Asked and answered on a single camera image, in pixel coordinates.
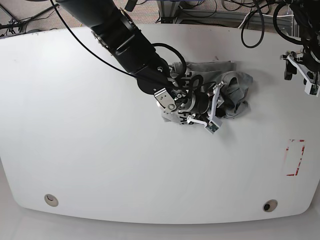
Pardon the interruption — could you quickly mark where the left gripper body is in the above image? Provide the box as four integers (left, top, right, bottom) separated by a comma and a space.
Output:
280, 50, 320, 85

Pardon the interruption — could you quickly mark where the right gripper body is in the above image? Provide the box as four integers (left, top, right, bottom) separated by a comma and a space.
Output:
186, 81, 225, 125

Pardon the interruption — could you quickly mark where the grey T-shirt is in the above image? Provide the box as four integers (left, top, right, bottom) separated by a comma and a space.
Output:
161, 59, 254, 126

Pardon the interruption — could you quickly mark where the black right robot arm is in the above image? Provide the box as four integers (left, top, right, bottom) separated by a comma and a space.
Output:
59, 0, 225, 131

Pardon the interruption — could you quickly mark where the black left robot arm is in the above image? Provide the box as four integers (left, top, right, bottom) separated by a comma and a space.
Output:
267, 0, 320, 96

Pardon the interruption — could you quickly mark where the red tape rectangle marking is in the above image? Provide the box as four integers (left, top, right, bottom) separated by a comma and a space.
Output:
283, 139, 306, 177

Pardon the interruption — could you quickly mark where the black tripod on floor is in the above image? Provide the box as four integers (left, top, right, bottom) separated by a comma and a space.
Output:
0, 3, 60, 39

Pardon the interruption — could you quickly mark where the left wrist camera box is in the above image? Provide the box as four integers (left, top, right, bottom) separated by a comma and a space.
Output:
304, 82, 320, 97

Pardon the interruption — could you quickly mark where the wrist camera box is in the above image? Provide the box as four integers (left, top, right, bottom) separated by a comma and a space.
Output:
304, 82, 320, 97
205, 118, 223, 135

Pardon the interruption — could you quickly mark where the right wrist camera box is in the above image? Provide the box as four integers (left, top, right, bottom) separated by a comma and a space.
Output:
205, 118, 223, 135

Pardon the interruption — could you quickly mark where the aluminium frame stand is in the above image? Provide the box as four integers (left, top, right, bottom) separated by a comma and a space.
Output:
156, 0, 181, 24

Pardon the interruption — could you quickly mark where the right table cable grommet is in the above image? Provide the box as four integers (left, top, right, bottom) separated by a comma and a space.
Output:
262, 199, 278, 213

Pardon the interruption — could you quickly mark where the table cable grommet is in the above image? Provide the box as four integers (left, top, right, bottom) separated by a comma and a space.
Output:
44, 194, 59, 207
262, 199, 278, 213

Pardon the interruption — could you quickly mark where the left table cable grommet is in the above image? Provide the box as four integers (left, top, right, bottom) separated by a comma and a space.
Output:
44, 194, 59, 207

